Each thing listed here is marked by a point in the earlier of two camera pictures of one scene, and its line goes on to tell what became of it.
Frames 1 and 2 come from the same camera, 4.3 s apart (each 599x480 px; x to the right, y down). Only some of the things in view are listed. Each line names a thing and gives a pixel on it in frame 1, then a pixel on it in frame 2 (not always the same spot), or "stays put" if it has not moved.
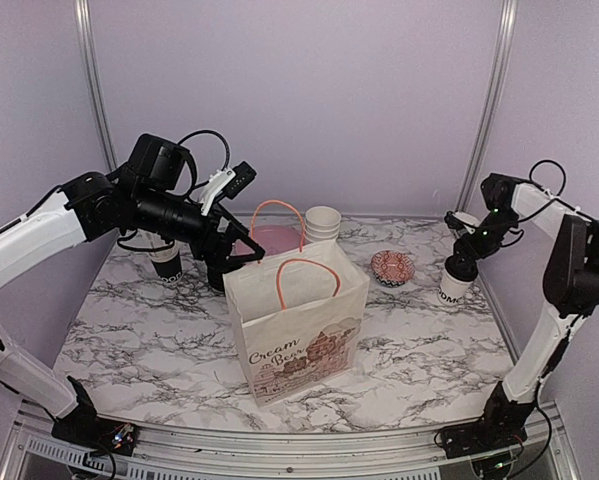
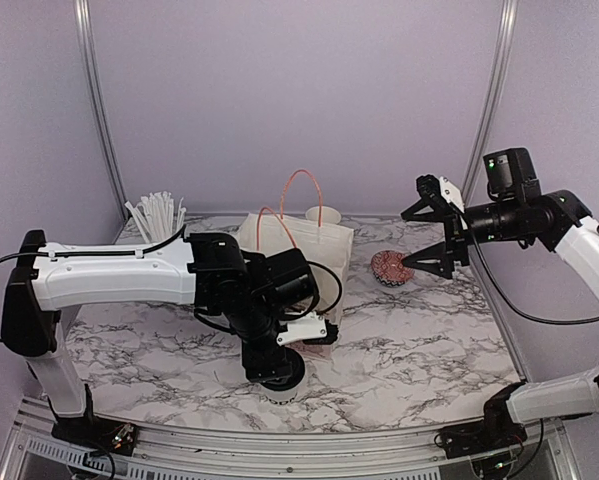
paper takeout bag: [300, 318] → [333, 244]
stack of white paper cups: [322, 223] stays put
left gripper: [217, 254] → [268, 367]
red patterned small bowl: [392, 268] stays put
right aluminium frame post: [483, 136] stays put
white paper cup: [451, 289] → [279, 397]
